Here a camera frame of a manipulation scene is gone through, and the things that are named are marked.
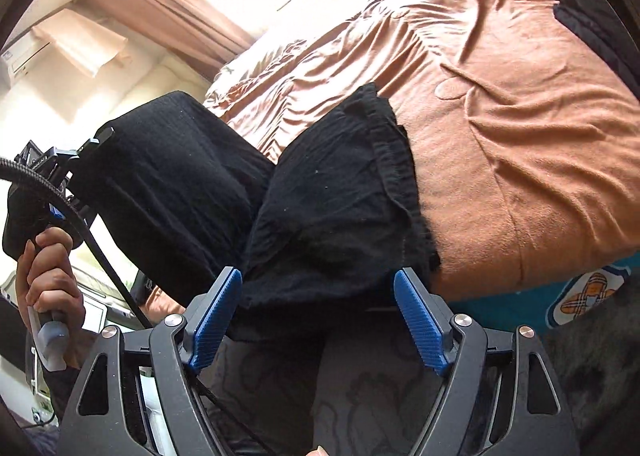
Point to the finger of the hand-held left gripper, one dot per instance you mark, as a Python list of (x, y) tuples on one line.
[(100, 137)]

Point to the person's grey printed trousers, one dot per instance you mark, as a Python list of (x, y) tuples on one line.
[(350, 401)]

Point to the black garment pile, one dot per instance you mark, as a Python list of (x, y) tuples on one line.
[(600, 36)]

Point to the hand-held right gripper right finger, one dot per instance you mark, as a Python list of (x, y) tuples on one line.
[(422, 326)]

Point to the white air conditioner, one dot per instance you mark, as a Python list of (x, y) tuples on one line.
[(22, 58)]

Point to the pink curtain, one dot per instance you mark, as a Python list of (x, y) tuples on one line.
[(175, 11)]

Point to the blue patterned bed sheet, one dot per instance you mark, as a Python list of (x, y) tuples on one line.
[(500, 306)]

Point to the person's left hand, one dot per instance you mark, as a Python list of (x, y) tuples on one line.
[(50, 286)]

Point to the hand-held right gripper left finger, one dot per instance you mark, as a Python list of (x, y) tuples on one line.
[(215, 321)]

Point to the black pants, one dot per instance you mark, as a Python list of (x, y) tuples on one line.
[(325, 216)]

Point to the brown blanket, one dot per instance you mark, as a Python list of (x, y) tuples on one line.
[(525, 136)]

